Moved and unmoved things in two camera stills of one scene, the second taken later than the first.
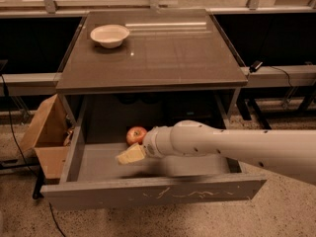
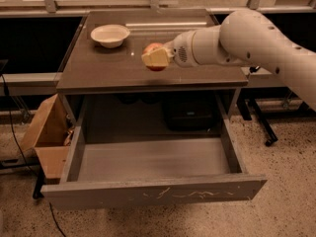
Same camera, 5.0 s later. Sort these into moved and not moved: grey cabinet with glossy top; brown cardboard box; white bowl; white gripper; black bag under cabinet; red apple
Moved: white gripper; red apple
Not moved: grey cabinet with glossy top; black bag under cabinet; brown cardboard box; white bowl
